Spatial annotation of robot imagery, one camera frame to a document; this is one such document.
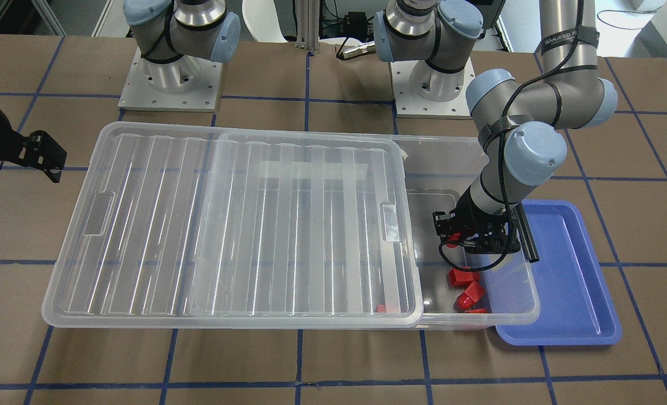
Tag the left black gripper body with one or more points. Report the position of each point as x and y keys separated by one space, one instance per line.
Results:
x=468 y=213

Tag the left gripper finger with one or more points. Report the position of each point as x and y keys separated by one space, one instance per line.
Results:
x=471 y=244
x=445 y=224

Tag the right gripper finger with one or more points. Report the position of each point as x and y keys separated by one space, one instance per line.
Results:
x=44 y=153

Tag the clear plastic box lid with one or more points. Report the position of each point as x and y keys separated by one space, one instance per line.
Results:
x=130 y=254

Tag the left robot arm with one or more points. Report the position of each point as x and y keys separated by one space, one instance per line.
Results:
x=518 y=124

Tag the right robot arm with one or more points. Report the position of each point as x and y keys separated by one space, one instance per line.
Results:
x=182 y=46

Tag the clear plastic storage box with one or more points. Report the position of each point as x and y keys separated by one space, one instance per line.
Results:
x=332 y=231

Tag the blue plastic tray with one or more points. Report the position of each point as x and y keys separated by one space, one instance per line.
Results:
x=576 y=308

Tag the black box handle bar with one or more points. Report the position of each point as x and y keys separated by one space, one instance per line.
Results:
x=526 y=238

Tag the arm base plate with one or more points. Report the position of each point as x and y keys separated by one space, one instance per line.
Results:
x=188 y=85
x=421 y=92

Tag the aluminium frame post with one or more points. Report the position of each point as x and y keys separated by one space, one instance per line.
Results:
x=307 y=25

